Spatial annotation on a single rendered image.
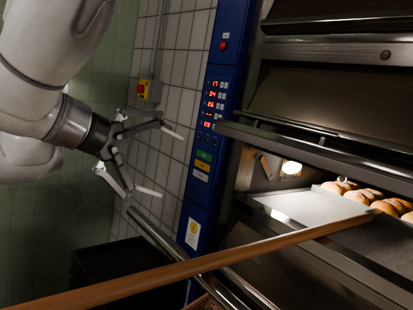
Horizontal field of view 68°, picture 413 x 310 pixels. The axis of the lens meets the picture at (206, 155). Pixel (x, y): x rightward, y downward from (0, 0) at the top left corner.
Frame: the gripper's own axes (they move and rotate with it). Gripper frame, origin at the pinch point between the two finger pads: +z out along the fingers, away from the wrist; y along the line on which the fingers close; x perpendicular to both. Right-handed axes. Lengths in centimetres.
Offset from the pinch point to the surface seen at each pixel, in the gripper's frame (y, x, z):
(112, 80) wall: -35, -98, 18
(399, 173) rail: -11.9, 40.1, 17.8
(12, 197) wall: 36, -107, 0
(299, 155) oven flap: -12.0, 20.4, 17.7
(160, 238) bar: 15.8, 2.2, 4.4
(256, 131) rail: -16.1, 7.0, 17.0
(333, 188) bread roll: -17, 1, 79
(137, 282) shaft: 19.5, 17.8, -9.5
